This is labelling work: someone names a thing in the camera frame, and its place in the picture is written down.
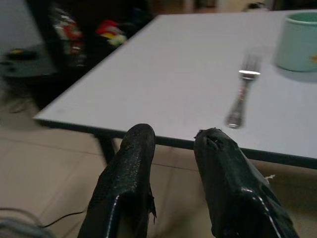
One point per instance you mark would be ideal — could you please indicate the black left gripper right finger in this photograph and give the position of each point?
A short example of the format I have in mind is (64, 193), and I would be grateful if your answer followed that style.
(227, 178)

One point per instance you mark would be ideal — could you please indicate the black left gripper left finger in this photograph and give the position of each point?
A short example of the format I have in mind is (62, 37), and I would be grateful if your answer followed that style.
(128, 173)

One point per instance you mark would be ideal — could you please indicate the silver metal fork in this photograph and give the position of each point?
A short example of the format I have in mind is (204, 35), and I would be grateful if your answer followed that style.
(244, 91)

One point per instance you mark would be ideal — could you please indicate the black shelf unit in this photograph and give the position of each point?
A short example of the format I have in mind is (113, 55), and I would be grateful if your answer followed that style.
(81, 49)

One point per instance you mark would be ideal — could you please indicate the red and yellow plush toy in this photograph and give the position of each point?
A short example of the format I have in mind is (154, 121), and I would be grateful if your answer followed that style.
(110, 31)

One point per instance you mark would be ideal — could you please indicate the colourful packaged item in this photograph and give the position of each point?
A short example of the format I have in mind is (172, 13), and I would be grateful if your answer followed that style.
(69, 37)

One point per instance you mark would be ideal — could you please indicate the grey low side table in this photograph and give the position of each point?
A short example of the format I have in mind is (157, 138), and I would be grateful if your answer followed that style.
(24, 62)

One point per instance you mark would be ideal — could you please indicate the mint green cup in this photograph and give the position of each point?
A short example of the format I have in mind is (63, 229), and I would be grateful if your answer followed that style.
(297, 42)

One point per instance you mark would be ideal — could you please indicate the black object with yellow spot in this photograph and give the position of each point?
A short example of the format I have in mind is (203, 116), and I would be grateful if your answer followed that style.
(21, 54)

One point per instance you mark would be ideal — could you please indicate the white table with black frame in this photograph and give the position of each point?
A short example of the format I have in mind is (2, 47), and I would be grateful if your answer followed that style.
(188, 81)

